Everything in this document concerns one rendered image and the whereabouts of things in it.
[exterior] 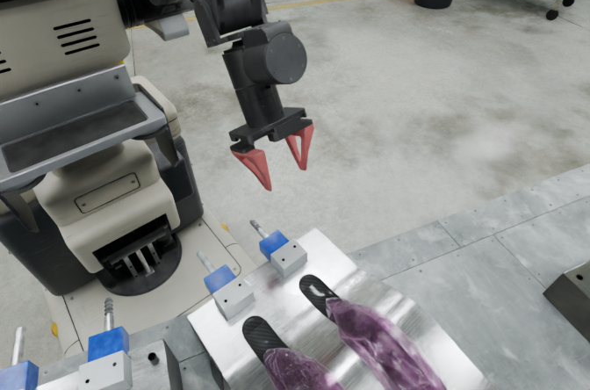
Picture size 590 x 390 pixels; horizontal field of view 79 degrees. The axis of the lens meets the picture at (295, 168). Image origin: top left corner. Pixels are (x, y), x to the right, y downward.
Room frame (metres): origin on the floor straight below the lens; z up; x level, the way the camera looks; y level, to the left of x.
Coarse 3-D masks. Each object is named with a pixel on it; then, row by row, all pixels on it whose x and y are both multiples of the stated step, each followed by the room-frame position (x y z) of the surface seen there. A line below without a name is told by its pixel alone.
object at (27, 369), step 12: (24, 336) 0.19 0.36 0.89; (12, 360) 0.16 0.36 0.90; (0, 372) 0.14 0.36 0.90; (12, 372) 0.14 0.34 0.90; (24, 372) 0.14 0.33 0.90; (36, 372) 0.15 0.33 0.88; (0, 384) 0.13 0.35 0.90; (12, 384) 0.13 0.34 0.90; (24, 384) 0.13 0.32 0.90; (36, 384) 0.14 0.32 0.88
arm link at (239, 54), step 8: (240, 40) 0.45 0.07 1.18; (232, 48) 0.44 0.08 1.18; (240, 48) 0.42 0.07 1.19; (224, 56) 0.44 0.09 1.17; (232, 56) 0.43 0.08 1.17; (240, 56) 0.43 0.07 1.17; (232, 64) 0.43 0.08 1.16; (240, 64) 0.42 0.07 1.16; (232, 72) 0.43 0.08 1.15; (240, 72) 0.42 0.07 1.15; (232, 80) 0.43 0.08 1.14; (240, 80) 0.42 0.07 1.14; (248, 80) 0.42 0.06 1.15; (240, 88) 0.42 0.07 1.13; (264, 88) 0.43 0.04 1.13
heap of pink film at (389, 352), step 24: (336, 312) 0.23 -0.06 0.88; (360, 312) 0.22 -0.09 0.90; (360, 336) 0.18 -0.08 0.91; (384, 336) 0.18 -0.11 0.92; (408, 336) 0.18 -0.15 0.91; (264, 360) 0.17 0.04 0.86; (288, 360) 0.16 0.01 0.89; (312, 360) 0.16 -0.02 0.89; (384, 360) 0.15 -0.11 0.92; (408, 360) 0.16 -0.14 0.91; (288, 384) 0.13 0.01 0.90; (312, 384) 0.13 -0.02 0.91; (336, 384) 0.13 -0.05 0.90; (384, 384) 0.13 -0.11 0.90; (408, 384) 0.13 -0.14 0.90; (432, 384) 0.13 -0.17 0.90
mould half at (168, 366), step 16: (128, 352) 0.17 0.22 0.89; (144, 352) 0.17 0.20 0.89; (160, 352) 0.17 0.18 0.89; (144, 368) 0.15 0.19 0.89; (160, 368) 0.15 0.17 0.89; (176, 368) 0.17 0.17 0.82; (48, 384) 0.13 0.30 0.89; (64, 384) 0.13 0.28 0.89; (144, 384) 0.13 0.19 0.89; (160, 384) 0.13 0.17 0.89; (176, 384) 0.15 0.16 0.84
